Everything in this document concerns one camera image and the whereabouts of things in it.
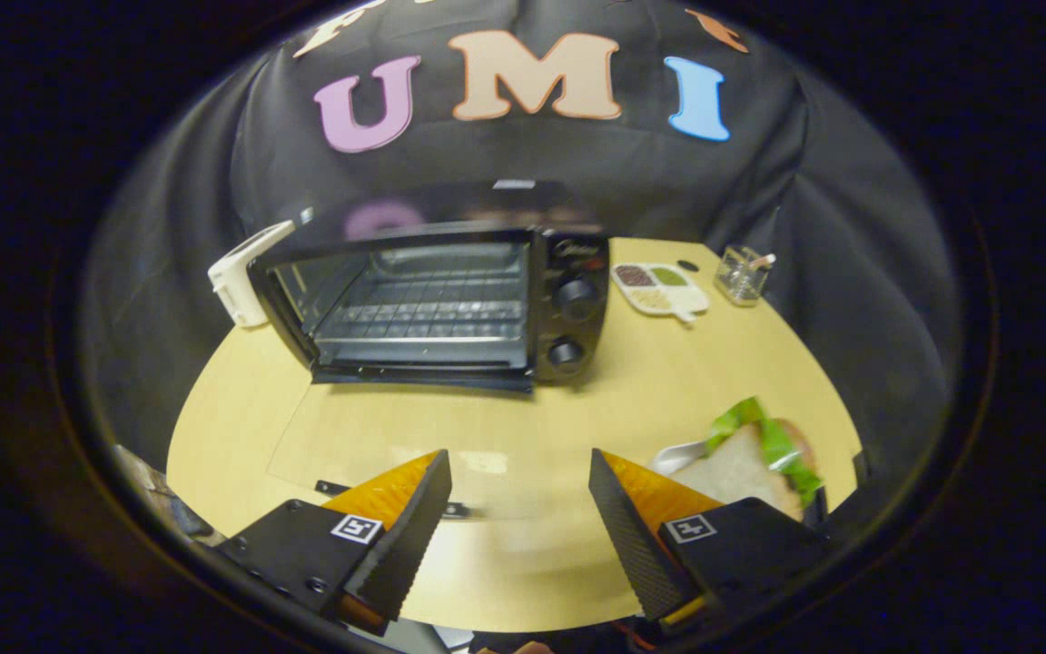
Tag black toaster oven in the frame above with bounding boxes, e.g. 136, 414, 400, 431
248, 180, 615, 520

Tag lettuce sandwich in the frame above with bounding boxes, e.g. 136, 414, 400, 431
668, 397, 825, 520

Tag white slot toaster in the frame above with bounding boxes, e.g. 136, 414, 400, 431
208, 220, 297, 328

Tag white divided spice dish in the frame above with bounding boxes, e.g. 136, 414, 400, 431
611, 262, 710, 323

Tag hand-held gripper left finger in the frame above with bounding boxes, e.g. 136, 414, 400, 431
214, 450, 452, 635

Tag clear glass holder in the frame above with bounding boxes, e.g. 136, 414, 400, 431
714, 245, 776, 307

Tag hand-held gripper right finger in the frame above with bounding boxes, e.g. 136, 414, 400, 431
588, 449, 828, 632

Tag white rectangular plate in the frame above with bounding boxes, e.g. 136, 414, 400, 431
648, 441, 715, 478

